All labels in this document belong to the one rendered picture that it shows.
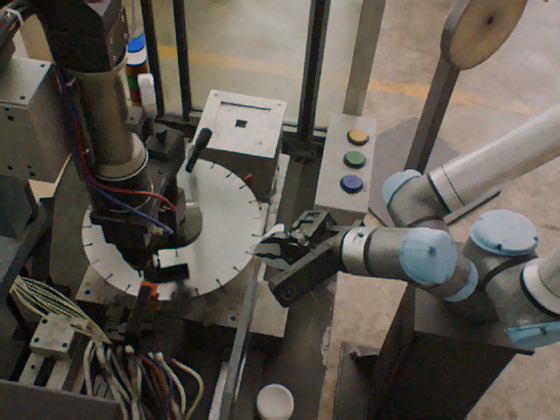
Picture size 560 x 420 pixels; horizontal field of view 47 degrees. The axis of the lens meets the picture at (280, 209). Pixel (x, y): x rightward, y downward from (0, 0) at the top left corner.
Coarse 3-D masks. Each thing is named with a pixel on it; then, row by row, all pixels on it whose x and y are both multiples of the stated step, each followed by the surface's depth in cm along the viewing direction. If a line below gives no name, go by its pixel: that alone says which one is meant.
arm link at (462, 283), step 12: (432, 228) 98; (444, 228) 99; (456, 252) 96; (456, 264) 94; (468, 264) 97; (456, 276) 94; (468, 276) 96; (432, 288) 93; (444, 288) 94; (456, 288) 95; (468, 288) 97; (456, 300) 99
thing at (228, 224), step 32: (192, 192) 124; (224, 192) 125; (224, 224) 120; (256, 224) 121; (96, 256) 114; (160, 256) 115; (192, 256) 115; (224, 256) 116; (128, 288) 111; (160, 288) 111; (192, 288) 111
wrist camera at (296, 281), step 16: (304, 256) 98; (320, 256) 97; (288, 272) 97; (304, 272) 97; (320, 272) 98; (336, 272) 99; (272, 288) 96; (288, 288) 96; (304, 288) 98; (288, 304) 98
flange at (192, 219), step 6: (186, 210) 120; (192, 210) 120; (198, 210) 121; (186, 216) 119; (192, 216) 120; (198, 216) 120; (162, 222) 117; (180, 222) 117; (186, 222) 119; (192, 222) 119; (198, 222) 119; (180, 228) 118; (186, 228) 118; (192, 228) 118; (198, 228) 118; (186, 234) 117; (192, 234) 117; (186, 240) 116; (192, 240) 117
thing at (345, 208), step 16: (336, 128) 145; (352, 128) 145; (368, 128) 145; (336, 144) 142; (352, 144) 142; (368, 144) 142; (336, 160) 139; (320, 176) 136; (336, 176) 136; (368, 176) 136; (320, 192) 133; (336, 192) 133; (368, 192) 134; (320, 208) 132; (336, 208) 131; (352, 208) 131; (352, 224) 134
